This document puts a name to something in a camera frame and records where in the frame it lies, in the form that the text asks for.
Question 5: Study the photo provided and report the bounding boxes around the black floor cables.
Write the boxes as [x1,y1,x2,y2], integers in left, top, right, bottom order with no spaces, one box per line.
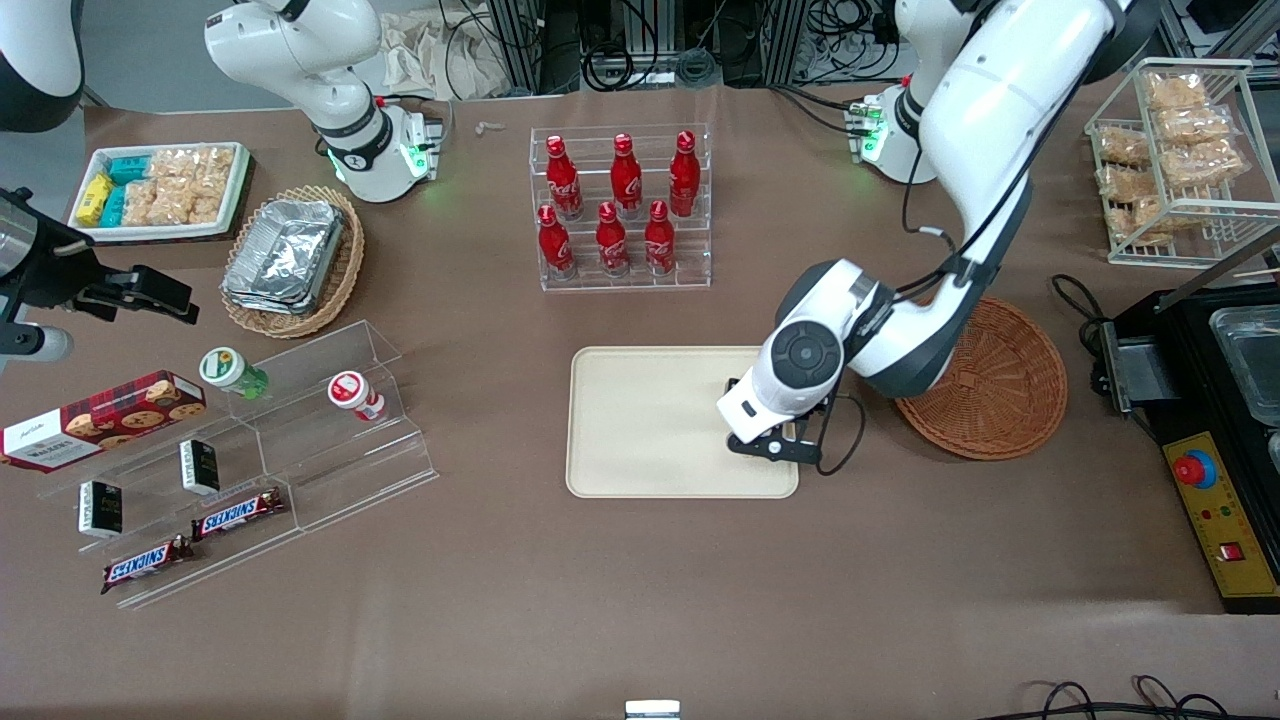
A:
[1000,676,1241,720]

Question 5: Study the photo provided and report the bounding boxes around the steel pan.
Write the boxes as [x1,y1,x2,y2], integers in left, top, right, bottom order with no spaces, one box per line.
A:
[1210,305,1280,429]

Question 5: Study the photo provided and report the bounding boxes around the Snickers chocolate bar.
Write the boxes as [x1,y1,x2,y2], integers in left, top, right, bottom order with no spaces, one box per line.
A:
[190,488,286,542]
[100,535,197,596]

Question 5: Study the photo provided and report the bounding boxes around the clear acrylic bottle rack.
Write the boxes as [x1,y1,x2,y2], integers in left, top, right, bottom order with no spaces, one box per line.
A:
[530,124,713,293]

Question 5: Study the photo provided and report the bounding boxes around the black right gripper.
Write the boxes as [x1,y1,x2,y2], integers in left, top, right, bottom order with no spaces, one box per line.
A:
[0,188,201,326]

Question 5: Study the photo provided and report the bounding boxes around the red cap drink bottle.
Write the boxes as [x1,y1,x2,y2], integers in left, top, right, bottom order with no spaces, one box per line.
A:
[328,371,386,423]

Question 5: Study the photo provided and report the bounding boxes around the aluminium frame post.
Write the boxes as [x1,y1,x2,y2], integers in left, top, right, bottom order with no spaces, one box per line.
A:
[487,0,549,97]
[763,0,813,87]

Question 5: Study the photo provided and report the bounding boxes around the black machine housing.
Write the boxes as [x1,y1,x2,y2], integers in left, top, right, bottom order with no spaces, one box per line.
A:
[1090,285,1280,613]

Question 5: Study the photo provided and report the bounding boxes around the red tartan cookie box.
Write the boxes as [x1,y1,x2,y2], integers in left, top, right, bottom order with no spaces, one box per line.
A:
[0,370,208,474]

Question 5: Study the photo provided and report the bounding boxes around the yellow control panel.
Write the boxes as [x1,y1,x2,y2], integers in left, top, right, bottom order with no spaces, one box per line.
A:
[1163,432,1280,601]

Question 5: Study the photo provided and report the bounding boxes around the red cola bottle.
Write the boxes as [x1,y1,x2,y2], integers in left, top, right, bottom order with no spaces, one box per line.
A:
[610,133,644,219]
[545,135,584,221]
[668,130,701,218]
[644,200,677,275]
[596,202,631,277]
[537,204,576,279]

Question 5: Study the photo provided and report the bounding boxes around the clear fried snack pack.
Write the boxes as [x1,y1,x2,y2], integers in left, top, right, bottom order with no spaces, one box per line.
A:
[1108,195,1193,247]
[1097,165,1167,203]
[1155,105,1234,147]
[1165,140,1253,191]
[1095,128,1153,167]
[1145,72,1208,111]

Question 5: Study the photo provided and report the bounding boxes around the black machine power cable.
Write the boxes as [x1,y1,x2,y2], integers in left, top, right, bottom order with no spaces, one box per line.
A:
[1050,274,1113,349]

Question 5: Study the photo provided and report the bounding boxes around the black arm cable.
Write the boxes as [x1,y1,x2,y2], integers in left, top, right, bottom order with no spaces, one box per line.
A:
[815,150,1091,479]

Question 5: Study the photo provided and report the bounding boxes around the white wire rack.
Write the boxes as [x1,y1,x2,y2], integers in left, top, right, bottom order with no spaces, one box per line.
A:
[1085,58,1280,269]

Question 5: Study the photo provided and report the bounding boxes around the aluminium foil container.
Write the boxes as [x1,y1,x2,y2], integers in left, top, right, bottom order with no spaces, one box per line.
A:
[222,285,319,317]
[222,198,348,301]

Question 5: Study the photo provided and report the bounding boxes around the oval light wicker basket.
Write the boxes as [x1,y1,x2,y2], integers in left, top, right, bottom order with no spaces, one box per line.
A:
[220,185,366,339]

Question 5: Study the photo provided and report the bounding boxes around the crumpled beige cloth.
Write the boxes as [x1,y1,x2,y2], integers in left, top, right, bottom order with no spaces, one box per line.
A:
[378,8,513,101]

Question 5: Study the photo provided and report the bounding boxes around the white snack tray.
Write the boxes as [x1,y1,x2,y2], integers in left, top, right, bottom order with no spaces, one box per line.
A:
[68,142,251,244]

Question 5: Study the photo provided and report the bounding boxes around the beige rectangular tray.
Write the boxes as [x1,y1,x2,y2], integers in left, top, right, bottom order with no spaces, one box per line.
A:
[566,346,801,499]

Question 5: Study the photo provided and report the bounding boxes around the yellow snack pack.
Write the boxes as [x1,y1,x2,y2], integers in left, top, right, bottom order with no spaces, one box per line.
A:
[75,172,114,227]

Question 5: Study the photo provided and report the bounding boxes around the round brown wicker basket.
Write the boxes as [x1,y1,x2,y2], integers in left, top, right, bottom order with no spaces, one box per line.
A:
[893,296,1069,461]

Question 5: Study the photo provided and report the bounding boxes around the small black box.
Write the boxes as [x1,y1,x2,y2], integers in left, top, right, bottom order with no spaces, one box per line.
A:
[179,438,221,496]
[78,480,124,539]

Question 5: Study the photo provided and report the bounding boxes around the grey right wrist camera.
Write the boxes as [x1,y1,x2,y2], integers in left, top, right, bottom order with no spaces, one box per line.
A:
[0,322,76,369]

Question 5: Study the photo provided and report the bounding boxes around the clear acrylic step display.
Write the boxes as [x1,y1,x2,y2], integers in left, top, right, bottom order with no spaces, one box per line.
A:
[38,320,441,611]

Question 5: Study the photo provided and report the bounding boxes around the coiled black cable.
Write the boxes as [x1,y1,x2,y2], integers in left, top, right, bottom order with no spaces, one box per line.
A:
[582,45,721,93]

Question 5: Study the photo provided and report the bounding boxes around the green cap drink bottle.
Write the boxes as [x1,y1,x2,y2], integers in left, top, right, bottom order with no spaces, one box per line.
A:
[199,347,270,401]

